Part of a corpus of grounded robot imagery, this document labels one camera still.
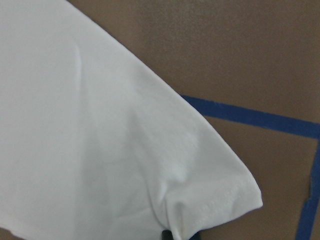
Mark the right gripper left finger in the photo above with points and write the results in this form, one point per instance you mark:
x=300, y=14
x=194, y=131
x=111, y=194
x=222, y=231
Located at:
x=166, y=235

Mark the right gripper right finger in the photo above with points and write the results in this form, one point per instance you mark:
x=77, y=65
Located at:
x=196, y=237

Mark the white long-sleeve printed t-shirt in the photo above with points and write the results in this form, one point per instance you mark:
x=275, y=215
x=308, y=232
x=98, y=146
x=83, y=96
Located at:
x=95, y=146

